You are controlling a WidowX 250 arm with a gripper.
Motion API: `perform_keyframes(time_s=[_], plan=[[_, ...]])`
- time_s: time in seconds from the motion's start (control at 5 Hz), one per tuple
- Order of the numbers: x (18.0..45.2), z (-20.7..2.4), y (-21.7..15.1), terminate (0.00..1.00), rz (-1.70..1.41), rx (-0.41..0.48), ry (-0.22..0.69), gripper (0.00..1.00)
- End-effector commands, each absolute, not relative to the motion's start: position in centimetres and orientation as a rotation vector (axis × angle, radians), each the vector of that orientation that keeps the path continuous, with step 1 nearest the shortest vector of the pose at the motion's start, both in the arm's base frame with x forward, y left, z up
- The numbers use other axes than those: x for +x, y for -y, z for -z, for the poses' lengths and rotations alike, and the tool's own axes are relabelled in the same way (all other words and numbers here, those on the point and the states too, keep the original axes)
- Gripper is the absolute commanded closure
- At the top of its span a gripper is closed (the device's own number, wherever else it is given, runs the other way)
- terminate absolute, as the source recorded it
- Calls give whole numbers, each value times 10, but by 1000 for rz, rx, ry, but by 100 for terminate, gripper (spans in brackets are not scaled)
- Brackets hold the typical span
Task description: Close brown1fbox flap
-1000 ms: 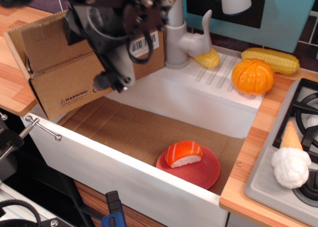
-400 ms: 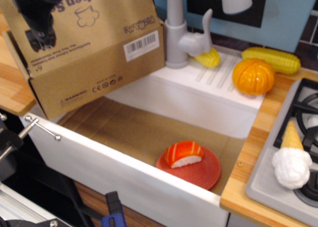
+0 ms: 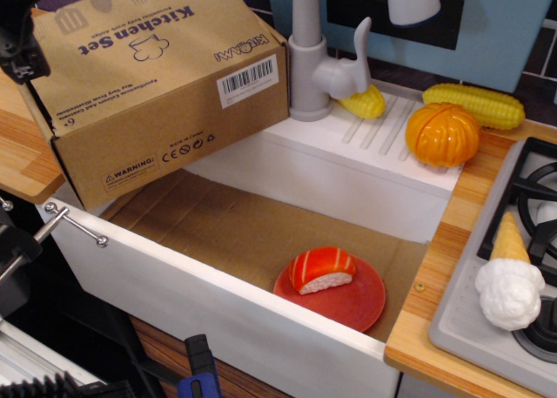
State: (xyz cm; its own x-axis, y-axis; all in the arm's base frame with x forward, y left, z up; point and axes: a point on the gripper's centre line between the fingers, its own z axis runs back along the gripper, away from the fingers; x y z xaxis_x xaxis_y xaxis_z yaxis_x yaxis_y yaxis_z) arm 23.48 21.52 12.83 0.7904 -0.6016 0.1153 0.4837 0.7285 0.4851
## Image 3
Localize small yellow toy corn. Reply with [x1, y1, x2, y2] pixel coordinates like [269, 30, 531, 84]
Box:
[337, 84, 386, 119]

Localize grey toy faucet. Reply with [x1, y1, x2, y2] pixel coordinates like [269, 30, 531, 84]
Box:
[288, 0, 372, 122]

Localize toy ice cream cone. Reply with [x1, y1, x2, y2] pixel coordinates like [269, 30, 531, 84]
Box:
[475, 212, 546, 331]

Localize metal clamp with handle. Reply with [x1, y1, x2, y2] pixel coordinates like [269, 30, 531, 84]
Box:
[1, 199, 109, 318]

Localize brown cardboard kitchen set box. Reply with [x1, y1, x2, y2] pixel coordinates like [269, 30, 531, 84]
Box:
[22, 0, 289, 209]

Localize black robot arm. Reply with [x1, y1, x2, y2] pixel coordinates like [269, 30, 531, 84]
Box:
[1, 0, 50, 84]

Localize orange toy pumpkin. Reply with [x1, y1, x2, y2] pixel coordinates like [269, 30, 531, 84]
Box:
[406, 103, 480, 167]

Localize grey toy stove top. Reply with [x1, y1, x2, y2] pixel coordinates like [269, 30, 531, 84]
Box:
[430, 138, 556, 397]

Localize cardboard sheet sink bottom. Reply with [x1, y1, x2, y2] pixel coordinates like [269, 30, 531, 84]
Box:
[101, 170, 427, 341]

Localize yellow toy corn cob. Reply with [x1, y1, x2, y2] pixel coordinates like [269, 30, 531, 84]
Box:
[422, 83, 526, 131]

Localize white toy sink basin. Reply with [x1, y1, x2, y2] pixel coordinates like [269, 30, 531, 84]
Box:
[47, 84, 460, 397]

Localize blue black bar clamp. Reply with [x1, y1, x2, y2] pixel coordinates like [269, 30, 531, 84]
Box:
[177, 334, 223, 398]

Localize red plastic plate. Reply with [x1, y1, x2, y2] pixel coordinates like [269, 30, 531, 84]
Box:
[273, 258, 386, 333]

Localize black braided cable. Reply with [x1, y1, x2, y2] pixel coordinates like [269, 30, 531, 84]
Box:
[0, 371, 136, 398]

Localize toy salmon sushi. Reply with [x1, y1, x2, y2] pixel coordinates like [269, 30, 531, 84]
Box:
[287, 246, 357, 295]

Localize teal toy microwave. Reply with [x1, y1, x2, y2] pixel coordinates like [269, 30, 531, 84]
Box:
[265, 0, 557, 93]

